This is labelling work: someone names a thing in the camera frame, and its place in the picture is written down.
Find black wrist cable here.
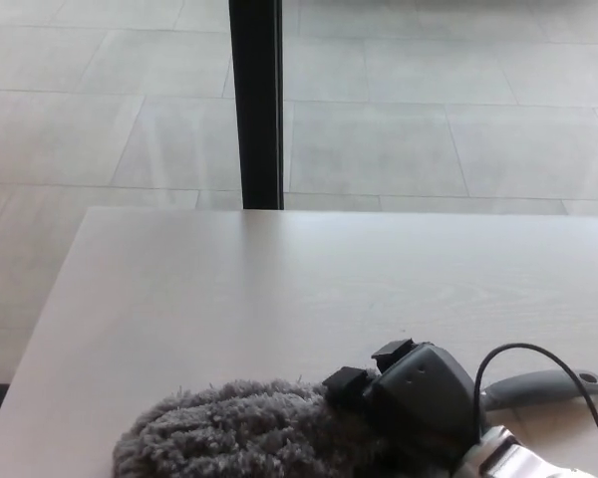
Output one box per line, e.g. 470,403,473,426
472,342,598,467

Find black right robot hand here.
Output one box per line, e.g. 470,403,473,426
321,338,482,472

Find grey fluffy microfibre duster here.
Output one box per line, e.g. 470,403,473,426
112,368,598,478

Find black vertical window frame post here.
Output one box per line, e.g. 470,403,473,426
227,0,285,210

